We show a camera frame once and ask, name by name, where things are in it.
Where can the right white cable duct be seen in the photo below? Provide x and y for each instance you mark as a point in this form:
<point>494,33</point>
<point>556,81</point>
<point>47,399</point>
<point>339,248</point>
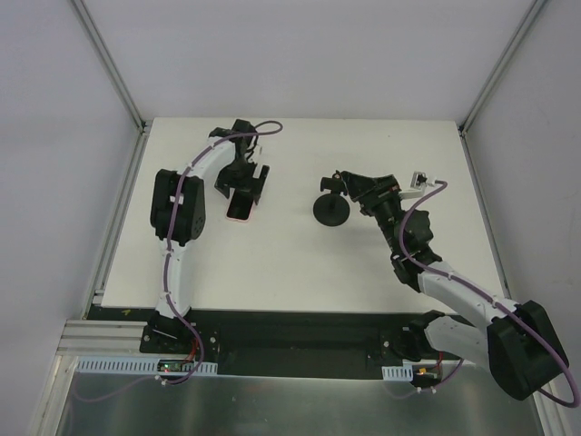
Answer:
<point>402,373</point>

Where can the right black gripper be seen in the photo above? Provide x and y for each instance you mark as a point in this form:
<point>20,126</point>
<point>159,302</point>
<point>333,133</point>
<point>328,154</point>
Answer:
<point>368,191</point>

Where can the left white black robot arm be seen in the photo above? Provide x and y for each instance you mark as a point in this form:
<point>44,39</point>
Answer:
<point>178,216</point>

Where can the black phone pink case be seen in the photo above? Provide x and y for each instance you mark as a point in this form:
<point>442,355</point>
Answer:
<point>240,206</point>

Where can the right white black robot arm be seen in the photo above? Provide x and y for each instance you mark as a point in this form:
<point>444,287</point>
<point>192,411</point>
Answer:
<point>514,341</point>

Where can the black phone stand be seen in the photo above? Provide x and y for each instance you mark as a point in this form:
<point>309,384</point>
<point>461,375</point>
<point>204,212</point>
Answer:
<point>331,208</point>

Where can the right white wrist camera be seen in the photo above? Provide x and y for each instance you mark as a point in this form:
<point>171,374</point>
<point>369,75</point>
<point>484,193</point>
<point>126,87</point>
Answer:
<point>418,186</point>

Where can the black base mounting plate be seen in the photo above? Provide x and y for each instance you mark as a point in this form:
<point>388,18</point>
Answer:
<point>317,345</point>

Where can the left white cable duct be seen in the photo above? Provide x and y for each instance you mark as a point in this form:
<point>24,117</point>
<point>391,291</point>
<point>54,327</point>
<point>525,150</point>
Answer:
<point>143,366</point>

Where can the aluminium rail left front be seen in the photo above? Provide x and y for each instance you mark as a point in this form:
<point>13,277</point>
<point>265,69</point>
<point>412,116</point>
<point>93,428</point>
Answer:
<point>100,337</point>

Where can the right aluminium frame post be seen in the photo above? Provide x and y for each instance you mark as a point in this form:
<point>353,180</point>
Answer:
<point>514,43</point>

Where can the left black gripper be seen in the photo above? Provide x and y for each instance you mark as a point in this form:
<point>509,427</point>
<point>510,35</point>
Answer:
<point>242,180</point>

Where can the white cable duct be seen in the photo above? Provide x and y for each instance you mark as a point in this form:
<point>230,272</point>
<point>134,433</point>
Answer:
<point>402,373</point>
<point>143,366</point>

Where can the left aluminium frame post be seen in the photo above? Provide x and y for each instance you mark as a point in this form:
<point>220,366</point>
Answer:
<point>107,62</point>

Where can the aluminium frame post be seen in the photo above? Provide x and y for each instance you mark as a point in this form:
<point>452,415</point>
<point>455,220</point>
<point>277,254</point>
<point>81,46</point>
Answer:
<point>107,62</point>
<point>514,43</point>

